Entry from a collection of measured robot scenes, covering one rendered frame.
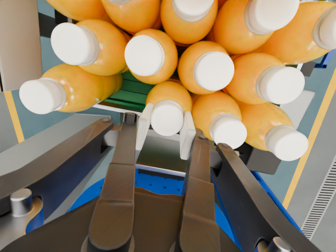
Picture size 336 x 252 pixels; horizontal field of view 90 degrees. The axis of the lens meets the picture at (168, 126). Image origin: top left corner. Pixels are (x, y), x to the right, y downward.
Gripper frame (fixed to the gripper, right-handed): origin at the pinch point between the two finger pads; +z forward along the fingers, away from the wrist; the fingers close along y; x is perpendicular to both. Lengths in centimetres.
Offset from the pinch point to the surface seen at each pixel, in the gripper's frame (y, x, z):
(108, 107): -11.6, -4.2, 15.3
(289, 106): 31.7, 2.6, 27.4
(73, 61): -10.8, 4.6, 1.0
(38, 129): -103, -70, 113
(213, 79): 3.8, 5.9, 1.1
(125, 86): -10.9, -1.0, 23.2
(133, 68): -4.6, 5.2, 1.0
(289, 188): 130, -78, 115
